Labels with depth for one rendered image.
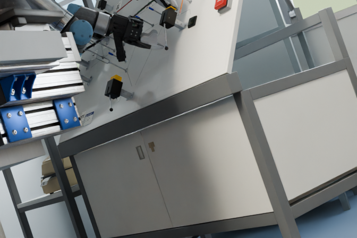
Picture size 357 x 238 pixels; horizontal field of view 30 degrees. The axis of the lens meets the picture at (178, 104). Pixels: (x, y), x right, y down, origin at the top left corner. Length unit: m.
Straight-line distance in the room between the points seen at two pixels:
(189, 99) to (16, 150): 0.69
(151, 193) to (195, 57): 0.62
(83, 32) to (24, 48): 0.66
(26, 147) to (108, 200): 1.11
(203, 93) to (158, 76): 0.32
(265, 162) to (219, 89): 0.27
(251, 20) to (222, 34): 2.49
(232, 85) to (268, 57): 2.58
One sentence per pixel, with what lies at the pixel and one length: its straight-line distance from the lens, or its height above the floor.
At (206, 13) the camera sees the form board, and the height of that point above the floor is 1.10.
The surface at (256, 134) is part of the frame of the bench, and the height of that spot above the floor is 0.65.
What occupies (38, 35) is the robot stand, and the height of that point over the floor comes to 1.06.
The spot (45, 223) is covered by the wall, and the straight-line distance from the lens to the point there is 5.24.
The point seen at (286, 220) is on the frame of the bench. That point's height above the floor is 0.37.
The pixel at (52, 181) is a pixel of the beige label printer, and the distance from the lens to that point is 3.25.
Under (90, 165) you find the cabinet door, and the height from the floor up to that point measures 0.73.
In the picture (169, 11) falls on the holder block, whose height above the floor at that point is 1.16.
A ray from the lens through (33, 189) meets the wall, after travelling 5.22.
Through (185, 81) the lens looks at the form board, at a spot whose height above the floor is 0.90.
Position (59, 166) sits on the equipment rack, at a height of 0.77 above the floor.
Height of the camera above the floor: 0.74
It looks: 2 degrees up
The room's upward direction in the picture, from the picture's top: 19 degrees counter-clockwise
